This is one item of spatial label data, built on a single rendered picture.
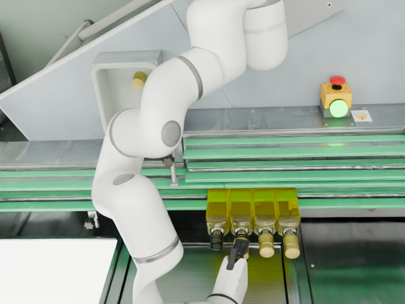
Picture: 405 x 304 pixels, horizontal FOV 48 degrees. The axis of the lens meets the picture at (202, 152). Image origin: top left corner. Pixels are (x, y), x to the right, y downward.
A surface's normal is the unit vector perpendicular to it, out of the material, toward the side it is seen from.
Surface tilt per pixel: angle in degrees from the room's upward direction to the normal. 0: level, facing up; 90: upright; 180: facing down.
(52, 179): 90
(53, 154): 90
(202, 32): 21
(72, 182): 90
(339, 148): 90
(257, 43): 12
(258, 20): 3
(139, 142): 42
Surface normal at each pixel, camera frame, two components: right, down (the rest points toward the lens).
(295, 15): -0.01, 0.53
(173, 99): 0.69, -0.17
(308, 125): -0.07, -0.83
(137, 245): -0.28, 0.40
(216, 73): 0.61, 0.18
